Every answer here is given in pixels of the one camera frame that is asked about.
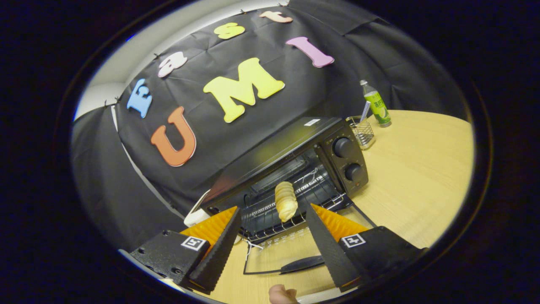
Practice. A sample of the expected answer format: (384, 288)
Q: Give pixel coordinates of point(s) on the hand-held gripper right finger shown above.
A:
(331, 249)

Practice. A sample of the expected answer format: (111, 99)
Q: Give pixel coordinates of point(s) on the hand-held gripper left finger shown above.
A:
(221, 249)

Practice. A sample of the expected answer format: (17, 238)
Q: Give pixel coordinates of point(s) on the yellow ridged bread roll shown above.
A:
(286, 202)

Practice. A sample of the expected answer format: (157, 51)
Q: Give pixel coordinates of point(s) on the black toaster oven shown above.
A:
(350, 158)

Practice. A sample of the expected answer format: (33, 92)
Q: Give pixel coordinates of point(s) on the white pop-up toaster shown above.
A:
(194, 218)

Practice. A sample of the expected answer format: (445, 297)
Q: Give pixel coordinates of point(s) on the striped straw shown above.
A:
(365, 112)

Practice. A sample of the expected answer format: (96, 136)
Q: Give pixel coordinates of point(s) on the green label drink bottle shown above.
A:
(378, 107)

